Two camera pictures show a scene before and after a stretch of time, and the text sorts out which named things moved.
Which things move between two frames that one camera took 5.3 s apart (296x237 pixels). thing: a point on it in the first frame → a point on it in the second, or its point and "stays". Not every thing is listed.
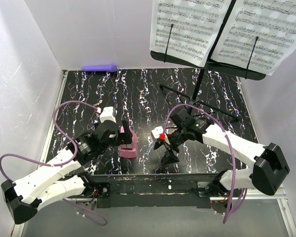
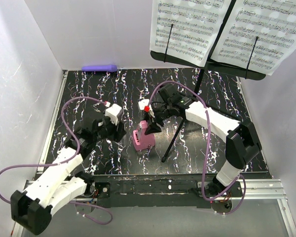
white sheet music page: x=196 y=23 stays
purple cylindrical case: x=109 y=68 stays
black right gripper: x=169 y=158 → x=153 y=128
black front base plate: x=154 y=191 stays
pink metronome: x=129 y=151 → x=141 y=141
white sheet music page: x=279 y=25 stays
